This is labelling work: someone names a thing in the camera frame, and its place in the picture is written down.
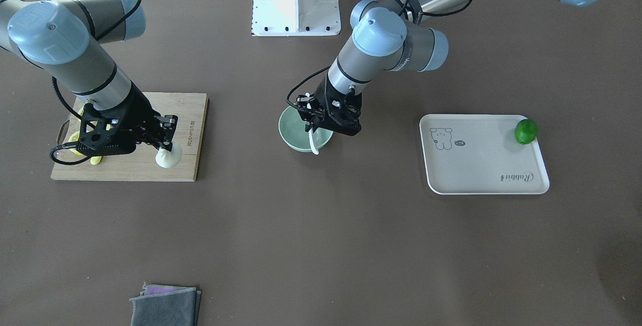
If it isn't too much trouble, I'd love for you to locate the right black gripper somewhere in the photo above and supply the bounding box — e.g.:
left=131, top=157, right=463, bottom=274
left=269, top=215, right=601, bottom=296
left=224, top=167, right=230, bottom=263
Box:
left=76, top=84, right=178, bottom=156

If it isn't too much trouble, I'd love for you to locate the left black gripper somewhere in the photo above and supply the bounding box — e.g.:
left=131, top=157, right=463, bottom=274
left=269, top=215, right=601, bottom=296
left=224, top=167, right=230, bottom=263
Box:
left=295, top=77, right=362, bottom=136

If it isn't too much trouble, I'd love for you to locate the white ceramic spoon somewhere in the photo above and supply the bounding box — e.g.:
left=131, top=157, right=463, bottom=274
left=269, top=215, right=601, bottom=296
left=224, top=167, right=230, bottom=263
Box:
left=306, top=122, right=319, bottom=155

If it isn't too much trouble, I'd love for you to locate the white steamed bun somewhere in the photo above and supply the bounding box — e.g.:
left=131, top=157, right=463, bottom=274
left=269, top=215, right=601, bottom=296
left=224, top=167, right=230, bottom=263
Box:
left=154, top=142, right=183, bottom=169

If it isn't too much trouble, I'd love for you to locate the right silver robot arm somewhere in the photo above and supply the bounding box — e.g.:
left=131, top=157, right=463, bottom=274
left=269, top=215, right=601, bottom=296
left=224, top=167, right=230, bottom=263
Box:
left=2, top=0, right=183, bottom=168

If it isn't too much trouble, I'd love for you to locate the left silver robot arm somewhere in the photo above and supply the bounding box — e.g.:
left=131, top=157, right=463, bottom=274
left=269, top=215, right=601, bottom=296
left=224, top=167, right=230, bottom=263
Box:
left=289, top=0, right=598, bottom=136

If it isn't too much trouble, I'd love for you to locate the light green bowl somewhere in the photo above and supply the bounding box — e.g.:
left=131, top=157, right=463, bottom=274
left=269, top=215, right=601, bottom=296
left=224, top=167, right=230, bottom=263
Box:
left=278, top=106, right=334, bottom=152

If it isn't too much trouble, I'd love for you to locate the wooden cutting board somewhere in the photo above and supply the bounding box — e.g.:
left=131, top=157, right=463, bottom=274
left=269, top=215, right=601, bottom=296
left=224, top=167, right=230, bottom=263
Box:
left=51, top=91, right=209, bottom=182

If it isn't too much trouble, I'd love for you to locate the yellow plastic knife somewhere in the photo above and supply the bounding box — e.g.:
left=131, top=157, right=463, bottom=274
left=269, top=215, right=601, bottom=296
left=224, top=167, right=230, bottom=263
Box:
left=67, top=131, right=102, bottom=165

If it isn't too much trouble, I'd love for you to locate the white rectangular tray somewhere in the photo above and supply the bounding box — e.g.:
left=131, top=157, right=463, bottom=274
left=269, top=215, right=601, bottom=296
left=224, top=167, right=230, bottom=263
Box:
left=419, top=114, right=550, bottom=195

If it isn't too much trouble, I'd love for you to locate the grey folded cloth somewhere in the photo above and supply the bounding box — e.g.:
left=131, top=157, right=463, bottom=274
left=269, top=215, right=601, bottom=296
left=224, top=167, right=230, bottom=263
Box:
left=130, top=283, right=202, bottom=325

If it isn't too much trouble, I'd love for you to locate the green lime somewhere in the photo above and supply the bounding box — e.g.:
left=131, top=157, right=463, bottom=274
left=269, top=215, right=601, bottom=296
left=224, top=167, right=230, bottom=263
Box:
left=514, top=118, right=539, bottom=145

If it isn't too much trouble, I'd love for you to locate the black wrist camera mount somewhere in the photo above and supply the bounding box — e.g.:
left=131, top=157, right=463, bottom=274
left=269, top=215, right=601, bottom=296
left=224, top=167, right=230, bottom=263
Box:
left=50, top=103, right=137, bottom=166

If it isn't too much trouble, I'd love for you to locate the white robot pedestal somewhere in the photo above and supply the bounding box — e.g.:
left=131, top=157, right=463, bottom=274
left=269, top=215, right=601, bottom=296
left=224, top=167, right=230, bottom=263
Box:
left=251, top=0, right=341, bottom=37

